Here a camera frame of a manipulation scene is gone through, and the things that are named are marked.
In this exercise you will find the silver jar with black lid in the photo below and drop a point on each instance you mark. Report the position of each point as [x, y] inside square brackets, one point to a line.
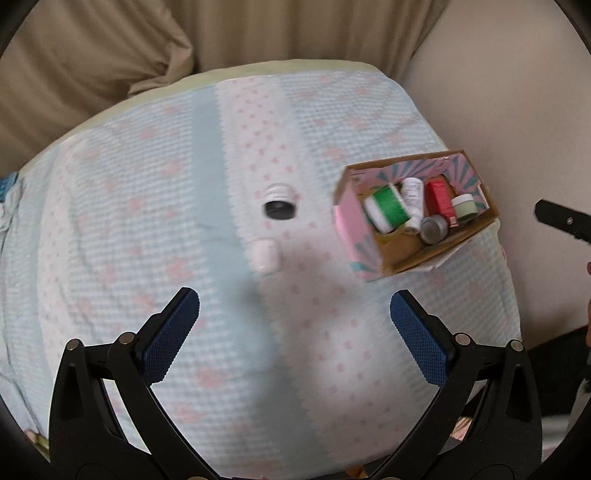
[279, 205]

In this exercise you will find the white earbuds case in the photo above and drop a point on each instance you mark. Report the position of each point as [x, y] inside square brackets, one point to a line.
[265, 256]

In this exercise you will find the small silver jar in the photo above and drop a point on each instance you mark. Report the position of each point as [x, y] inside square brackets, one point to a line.
[434, 229]

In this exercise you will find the red carton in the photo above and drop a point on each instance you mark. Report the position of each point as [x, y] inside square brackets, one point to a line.
[436, 196]

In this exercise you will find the colourful printed paper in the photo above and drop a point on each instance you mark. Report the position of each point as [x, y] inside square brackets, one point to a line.
[37, 436]

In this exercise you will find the green jar with white lid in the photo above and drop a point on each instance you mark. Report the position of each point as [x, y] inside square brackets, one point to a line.
[390, 203]

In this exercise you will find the pale green bed sheet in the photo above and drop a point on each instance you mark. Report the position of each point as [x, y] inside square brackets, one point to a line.
[152, 94]

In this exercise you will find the blue pink patterned blanket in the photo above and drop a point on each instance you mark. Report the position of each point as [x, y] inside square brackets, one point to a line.
[184, 207]

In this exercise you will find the teal patterned pouch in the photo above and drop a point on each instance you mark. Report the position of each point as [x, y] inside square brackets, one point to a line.
[7, 187]

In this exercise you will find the pink striped cardboard box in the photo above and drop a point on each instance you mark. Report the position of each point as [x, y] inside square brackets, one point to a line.
[355, 240]

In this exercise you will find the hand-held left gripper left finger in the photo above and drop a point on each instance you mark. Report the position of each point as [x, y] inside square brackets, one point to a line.
[171, 337]

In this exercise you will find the beige curtain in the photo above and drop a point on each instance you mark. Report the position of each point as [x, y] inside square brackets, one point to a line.
[83, 55]
[300, 27]

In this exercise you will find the light green cream jar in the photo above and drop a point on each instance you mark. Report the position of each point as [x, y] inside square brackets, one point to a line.
[464, 207]

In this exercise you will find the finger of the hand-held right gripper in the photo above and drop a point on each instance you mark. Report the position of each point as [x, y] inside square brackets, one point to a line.
[561, 218]

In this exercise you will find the white pill bottle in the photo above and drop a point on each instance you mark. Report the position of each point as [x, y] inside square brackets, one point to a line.
[412, 194]

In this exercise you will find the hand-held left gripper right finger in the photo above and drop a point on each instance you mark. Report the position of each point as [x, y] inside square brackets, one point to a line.
[418, 337]

